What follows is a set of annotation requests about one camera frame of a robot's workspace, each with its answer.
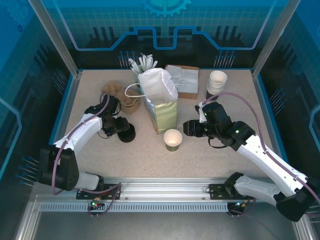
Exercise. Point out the stack of black cup lids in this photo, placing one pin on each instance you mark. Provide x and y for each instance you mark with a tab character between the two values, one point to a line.
128	138

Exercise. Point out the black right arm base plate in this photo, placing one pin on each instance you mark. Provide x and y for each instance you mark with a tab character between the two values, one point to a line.
216	191

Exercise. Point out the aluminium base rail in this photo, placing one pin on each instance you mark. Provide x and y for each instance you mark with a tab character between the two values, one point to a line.
162	187

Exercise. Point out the aluminium frame post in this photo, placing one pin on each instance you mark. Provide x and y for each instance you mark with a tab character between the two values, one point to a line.
56	37
272	37

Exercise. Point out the green paper coffee cup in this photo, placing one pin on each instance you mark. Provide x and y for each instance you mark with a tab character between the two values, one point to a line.
172	138

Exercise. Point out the white paper napkins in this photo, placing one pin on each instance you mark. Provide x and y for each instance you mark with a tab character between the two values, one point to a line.
187	80

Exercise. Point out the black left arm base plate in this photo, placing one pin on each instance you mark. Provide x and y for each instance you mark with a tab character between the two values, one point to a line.
80	193

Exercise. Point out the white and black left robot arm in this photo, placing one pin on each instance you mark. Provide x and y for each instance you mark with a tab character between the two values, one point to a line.
82	132

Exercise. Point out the stack of white paper cups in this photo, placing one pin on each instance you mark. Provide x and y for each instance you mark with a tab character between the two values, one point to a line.
218	77

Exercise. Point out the brown cardboard napkin box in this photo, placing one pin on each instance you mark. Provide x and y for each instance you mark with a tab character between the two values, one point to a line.
187	95

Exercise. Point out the stack of brown pulp carriers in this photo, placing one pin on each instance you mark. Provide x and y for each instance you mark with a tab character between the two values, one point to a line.
112	87

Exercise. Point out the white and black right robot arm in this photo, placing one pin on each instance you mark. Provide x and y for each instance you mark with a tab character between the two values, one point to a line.
262	155

